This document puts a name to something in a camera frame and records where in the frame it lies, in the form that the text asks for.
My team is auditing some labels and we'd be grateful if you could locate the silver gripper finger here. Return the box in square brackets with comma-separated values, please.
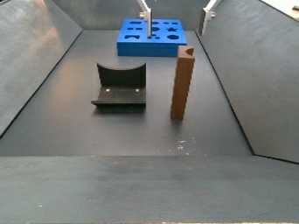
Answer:
[136, 0, 152, 36]
[200, 0, 218, 35]

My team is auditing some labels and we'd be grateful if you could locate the blue foam shape board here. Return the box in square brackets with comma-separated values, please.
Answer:
[116, 19, 186, 57]

